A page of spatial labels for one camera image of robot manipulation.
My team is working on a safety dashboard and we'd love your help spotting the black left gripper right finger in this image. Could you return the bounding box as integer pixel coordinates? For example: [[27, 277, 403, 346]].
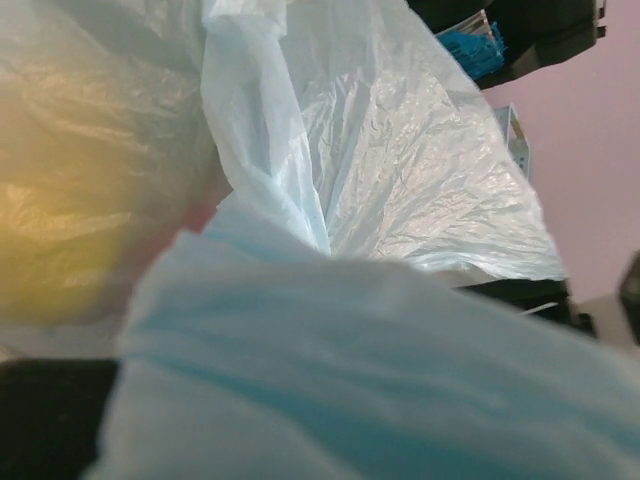
[[459, 279, 598, 338]]

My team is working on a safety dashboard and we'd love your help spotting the light blue plastic basket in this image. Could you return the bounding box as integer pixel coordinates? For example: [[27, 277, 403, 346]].
[[494, 104, 531, 180]]

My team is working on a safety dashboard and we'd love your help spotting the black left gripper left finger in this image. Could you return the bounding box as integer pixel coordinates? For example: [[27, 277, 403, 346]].
[[1, 359, 118, 479]]

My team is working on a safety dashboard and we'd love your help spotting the yellow fake fruit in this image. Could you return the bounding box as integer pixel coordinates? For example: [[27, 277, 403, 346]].
[[1, 76, 212, 325]]

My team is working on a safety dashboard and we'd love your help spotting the light blue plastic bag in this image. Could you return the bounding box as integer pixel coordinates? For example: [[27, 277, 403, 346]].
[[1, 1, 639, 479]]

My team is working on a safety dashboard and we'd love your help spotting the black plastic toolbox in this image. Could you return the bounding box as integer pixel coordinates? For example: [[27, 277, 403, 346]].
[[408, 0, 607, 90]]

